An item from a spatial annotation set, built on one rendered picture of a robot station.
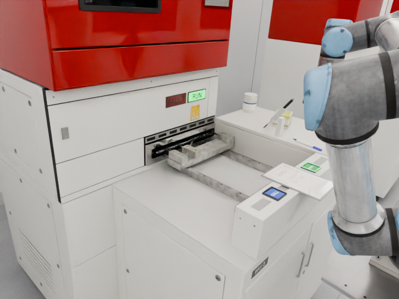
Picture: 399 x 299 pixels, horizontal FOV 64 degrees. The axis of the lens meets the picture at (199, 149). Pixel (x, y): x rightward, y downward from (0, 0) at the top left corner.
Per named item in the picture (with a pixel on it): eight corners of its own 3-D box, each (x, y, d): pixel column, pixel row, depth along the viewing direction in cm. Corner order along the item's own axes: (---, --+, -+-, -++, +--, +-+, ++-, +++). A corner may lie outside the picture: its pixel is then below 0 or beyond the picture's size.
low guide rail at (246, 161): (207, 149, 160) (207, 143, 159) (209, 148, 162) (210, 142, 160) (300, 187, 131) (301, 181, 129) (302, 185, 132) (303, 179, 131)
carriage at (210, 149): (167, 164, 136) (167, 158, 135) (220, 142, 161) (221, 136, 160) (180, 171, 131) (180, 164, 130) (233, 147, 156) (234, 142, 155)
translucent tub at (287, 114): (272, 126, 153) (274, 113, 151) (275, 121, 160) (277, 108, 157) (288, 129, 151) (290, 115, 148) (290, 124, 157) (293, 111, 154)
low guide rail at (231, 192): (167, 165, 141) (167, 159, 140) (170, 164, 143) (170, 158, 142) (265, 215, 112) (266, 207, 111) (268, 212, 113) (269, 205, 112)
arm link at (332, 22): (326, 18, 93) (326, 18, 101) (318, 57, 98) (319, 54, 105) (355, 20, 91) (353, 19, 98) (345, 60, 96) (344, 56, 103)
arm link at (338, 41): (366, 19, 81) (362, 19, 90) (319, 32, 86) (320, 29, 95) (369, 51, 83) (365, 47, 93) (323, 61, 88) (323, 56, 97)
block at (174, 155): (168, 157, 135) (168, 150, 134) (174, 155, 137) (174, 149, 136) (181, 164, 130) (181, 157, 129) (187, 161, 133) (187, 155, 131)
